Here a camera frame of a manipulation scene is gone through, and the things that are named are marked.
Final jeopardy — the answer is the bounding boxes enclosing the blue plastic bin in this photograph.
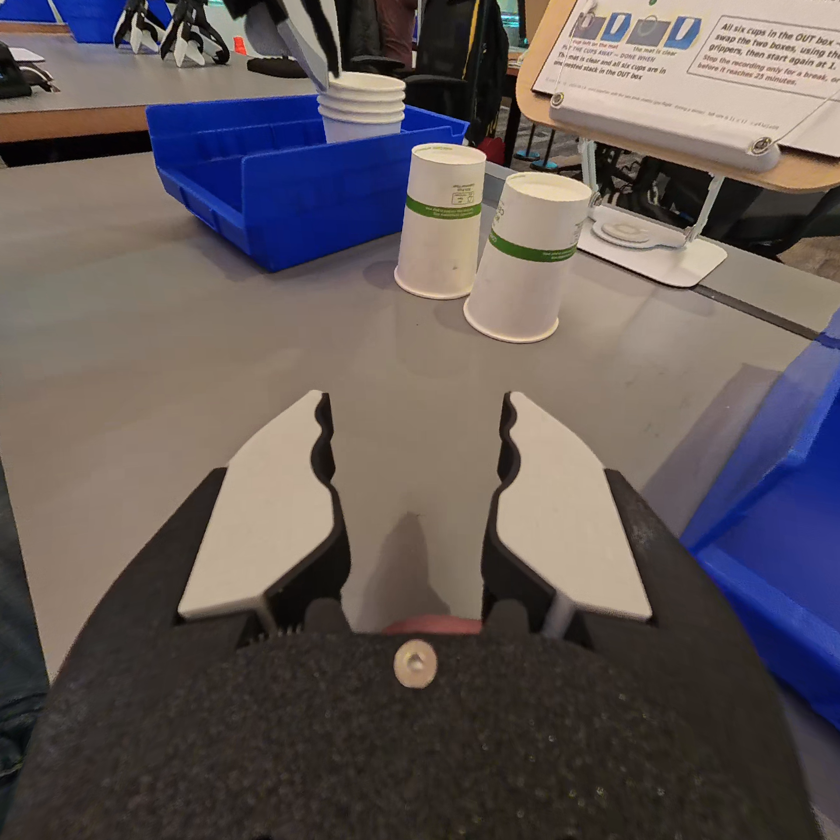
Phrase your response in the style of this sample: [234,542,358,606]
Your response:
[49,0,173,43]
[679,308,840,729]
[146,94,470,273]

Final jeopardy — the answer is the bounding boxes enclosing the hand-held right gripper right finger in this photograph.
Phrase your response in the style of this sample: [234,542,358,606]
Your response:
[481,392,654,639]

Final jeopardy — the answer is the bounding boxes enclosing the white board stand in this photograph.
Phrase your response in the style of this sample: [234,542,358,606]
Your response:
[577,138,728,288]

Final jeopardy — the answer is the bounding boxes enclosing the dark table cable cover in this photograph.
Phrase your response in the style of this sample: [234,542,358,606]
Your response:
[696,282,821,340]

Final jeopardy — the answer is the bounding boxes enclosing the wooden instruction board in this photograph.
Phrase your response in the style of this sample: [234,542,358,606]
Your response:
[516,0,840,194]

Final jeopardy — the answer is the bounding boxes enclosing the black office chair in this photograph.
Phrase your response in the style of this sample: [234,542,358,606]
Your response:
[348,56,475,106]

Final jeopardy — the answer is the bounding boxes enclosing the stack of white paper cups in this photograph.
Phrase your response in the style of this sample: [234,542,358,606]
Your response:
[317,72,408,144]

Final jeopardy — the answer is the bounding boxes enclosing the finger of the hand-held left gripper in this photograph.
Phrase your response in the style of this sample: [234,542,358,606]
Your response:
[305,0,342,78]
[276,14,330,91]

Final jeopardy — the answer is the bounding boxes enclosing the black jacket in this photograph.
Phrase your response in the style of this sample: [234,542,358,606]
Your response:
[335,0,382,67]

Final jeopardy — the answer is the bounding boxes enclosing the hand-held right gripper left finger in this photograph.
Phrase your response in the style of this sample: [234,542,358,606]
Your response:
[177,391,352,634]

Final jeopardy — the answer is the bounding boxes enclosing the white paper cup green band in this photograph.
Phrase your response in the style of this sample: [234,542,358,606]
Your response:
[394,143,488,301]
[462,172,595,344]

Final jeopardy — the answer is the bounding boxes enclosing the black desk device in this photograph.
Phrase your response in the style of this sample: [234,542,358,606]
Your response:
[0,41,59,101]

